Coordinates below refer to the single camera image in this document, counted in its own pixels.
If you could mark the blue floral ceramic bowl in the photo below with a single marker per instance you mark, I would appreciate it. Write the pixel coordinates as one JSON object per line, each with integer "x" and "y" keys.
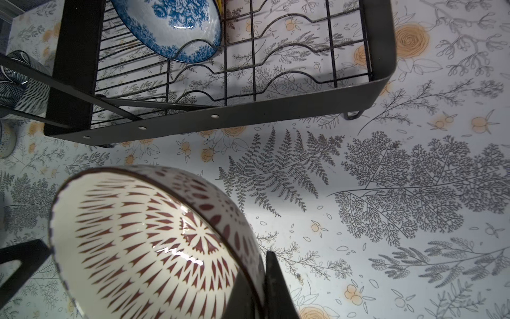
{"x": 187, "y": 31}

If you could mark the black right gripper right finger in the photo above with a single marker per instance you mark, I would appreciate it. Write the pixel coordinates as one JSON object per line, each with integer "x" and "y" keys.
{"x": 278, "y": 303}

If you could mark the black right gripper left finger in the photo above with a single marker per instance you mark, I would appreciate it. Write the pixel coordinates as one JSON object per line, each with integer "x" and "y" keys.
{"x": 31, "y": 255}

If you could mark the dark grey-blue ceramic bowl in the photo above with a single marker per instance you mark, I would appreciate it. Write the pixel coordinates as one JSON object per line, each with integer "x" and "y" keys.
{"x": 19, "y": 92}

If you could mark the floral patterned table mat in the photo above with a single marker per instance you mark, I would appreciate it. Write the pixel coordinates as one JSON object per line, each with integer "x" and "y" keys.
{"x": 400, "y": 213}

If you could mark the blue yellow patterned bowl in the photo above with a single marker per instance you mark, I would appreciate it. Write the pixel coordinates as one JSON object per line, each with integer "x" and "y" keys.
{"x": 8, "y": 140}

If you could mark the white lattice pattern bowl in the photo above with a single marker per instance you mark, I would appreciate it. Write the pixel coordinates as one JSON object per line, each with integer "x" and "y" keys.
{"x": 152, "y": 242}

